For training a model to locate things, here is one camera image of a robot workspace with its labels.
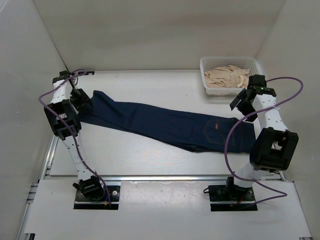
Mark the beige trousers in basket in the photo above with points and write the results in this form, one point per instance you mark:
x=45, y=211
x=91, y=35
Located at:
x=227, y=77

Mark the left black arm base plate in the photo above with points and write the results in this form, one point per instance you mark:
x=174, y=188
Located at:
x=100, y=202

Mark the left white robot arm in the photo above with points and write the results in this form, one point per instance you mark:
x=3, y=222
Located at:
x=62, y=115

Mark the white plastic mesh basket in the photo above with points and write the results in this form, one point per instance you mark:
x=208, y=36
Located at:
x=210, y=62

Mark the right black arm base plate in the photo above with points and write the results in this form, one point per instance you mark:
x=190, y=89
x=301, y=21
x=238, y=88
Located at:
x=227, y=198

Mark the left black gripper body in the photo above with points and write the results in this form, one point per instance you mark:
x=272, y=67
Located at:
x=78, y=97

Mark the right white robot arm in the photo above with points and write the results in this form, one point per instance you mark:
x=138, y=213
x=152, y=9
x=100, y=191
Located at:
x=275, y=145

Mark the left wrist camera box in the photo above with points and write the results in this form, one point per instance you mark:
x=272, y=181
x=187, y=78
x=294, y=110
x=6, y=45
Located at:
x=64, y=74

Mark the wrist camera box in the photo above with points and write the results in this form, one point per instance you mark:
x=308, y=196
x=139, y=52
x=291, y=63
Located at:
x=64, y=74
x=256, y=80

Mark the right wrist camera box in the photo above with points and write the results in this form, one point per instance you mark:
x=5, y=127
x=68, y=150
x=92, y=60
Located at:
x=256, y=80

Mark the blue label sticker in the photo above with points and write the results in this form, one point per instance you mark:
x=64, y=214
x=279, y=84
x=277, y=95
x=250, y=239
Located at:
x=87, y=73

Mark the dark blue denim trousers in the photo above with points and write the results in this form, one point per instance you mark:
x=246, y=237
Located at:
x=193, y=132

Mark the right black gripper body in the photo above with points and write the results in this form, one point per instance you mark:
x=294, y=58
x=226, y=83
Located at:
x=244, y=106

